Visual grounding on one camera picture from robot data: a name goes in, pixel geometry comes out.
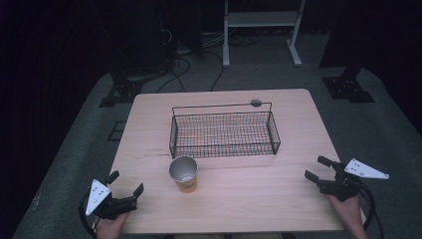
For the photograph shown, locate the black floor cables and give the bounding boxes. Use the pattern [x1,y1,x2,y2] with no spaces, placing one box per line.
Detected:
[154,28,263,95]

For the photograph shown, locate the black stand base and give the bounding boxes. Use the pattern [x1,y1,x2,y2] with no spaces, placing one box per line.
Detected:
[98,68,167,109]
[321,64,376,105]

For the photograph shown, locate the black wire basket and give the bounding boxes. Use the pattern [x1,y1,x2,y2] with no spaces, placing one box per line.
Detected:
[168,99,282,159]

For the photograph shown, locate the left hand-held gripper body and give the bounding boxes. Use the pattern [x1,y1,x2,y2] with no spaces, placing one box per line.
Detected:
[85,178,139,220]

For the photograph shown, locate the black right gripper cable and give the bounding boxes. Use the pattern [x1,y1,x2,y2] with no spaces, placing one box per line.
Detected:
[356,180,386,239]

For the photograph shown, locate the orange paper cup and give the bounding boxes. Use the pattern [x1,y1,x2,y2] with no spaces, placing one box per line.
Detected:
[168,155,199,194]

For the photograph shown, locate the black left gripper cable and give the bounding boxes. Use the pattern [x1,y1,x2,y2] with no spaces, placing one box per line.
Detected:
[78,191,101,239]

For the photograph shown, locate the person's right hand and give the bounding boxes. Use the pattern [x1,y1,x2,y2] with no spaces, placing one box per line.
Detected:
[325,193,364,233]

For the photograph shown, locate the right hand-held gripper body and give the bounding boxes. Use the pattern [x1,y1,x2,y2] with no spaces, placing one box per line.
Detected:
[316,157,390,203]

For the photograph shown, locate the person's left hand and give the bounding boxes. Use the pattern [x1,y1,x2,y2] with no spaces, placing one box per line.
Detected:
[95,212,130,239]

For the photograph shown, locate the white metal stand frame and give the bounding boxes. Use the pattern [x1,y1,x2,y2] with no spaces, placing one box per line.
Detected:
[222,0,308,69]

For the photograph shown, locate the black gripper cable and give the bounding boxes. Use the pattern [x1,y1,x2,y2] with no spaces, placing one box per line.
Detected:
[78,191,101,239]
[356,180,386,239]

